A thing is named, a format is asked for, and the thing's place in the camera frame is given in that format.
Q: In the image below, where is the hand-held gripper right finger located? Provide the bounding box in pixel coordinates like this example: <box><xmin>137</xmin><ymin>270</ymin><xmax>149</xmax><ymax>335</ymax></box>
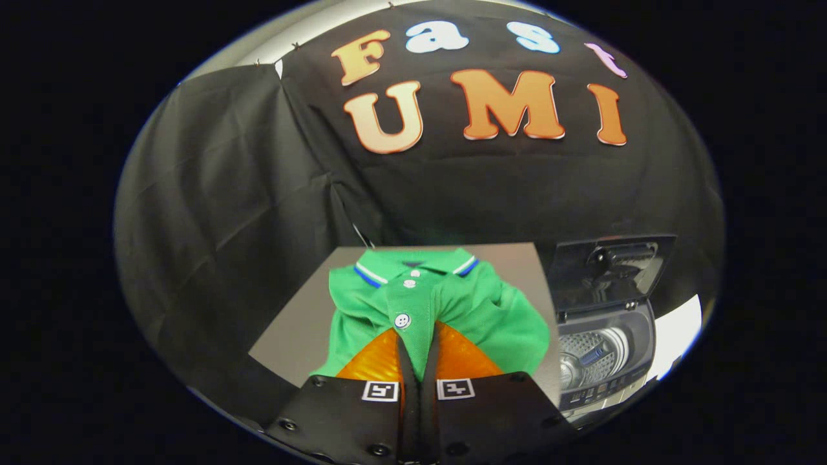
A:
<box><xmin>420</xmin><ymin>321</ymin><xmax>579</xmax><ymax>465</ymax></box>

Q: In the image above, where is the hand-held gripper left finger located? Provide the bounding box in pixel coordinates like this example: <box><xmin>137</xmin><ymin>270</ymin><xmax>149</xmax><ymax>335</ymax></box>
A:
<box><xmin>266</xmin><ymin>326</ymin><xmax>421</xmax><ymax>465</ymax></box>

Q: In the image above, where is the green polo shirt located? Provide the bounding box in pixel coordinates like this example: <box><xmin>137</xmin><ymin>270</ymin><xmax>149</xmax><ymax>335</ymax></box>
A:
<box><xmin>310</xmin><ymin>247</ymin><xmax>551</xmax><ymax>382</ymax></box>

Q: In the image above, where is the grey washing machine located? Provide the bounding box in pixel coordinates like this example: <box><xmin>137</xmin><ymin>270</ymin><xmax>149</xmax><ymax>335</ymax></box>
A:
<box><xmin>556</xmin><ymin>298</ymin><xmax>657</xmax><ymax>425</ymax></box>

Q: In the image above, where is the dark washing machine lid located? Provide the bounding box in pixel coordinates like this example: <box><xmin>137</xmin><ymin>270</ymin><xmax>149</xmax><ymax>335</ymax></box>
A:
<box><xmin>549</xmin><ymin>234</ymin><xmax>678</xmax><ymax>315</ymax></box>

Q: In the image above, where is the grey table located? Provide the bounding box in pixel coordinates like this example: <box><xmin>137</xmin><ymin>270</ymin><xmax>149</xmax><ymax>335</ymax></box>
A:
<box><xmin>249</xmin><ymin>242</ymin><xmax>560</xmax><ymax>409</ymax></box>

